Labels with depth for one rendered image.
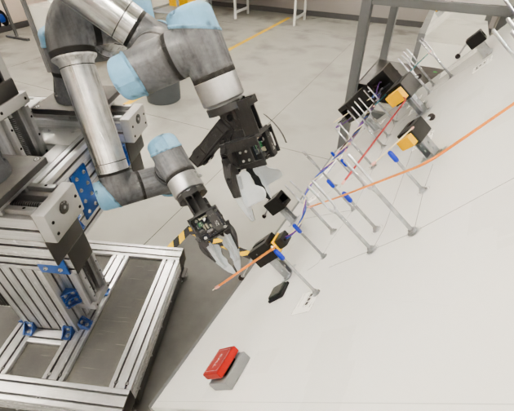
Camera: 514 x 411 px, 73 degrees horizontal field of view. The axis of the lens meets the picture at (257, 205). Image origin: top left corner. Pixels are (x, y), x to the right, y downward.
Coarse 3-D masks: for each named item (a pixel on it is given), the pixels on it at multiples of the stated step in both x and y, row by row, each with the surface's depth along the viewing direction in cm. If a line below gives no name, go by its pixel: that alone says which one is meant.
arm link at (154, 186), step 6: (150, 168) 88; (144, 174) 86; (150, 174) 86; (156, 174) 85; (144, 180) 85; (150, 180) 86; (156, 180) 86; (162, 180) 85; (144, 186) 85; (150, 186) 86; (156, 186) 86; (162, 186) 87; (150, 192) 86; (156, 192) 87; (162, 192) 89; (168, 192) 91
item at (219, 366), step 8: (224, 352) 55; (232, 352) 54; (216, 360) 55; (224, 360) 53; (232, 360) 54; (208, 368) 55; (216, 368) 53; (224, 368) 52; (208, 376) 54; (216, 376) 52
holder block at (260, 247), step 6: (270, 234) 71; (264, 240) 70; (270, 240) 70; (258, 246) 70; (264, 246) 69; (252, 252) 71; (258, 252) 70; (264, 252) 70; (270, 252) 69; (252, 258) 72; (264, 258) 70; (270, 258) 70; (276, 258) 69; (258, 264) 72; (264, 264) 71
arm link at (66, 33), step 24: (48, 24) 72; (72, 24) 72; (48, 48) 74; (72, 48) 73; (72, 72) 75; (96, 72) 78; (72, 96) 77; (96, 96) 78; (96, 120) 78; (96, 144) 79; (120, 144) 83; (96, 168) 82; (120, 168) 82; (96, 192) 82; (120, 192) 83; (144, 192) 86
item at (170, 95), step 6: (174, 84) 383; (162, 90) 379; (168, 90) 382; (174, 90) 387; (150, 96) 386; (156, 96) 384; (162, 96) 384; (168, 96) 386; (174, 96) 391; (150, 102) 393; (156, 102) 389; (162, 102) 388; (168, 102) 390; (174, 102) 395
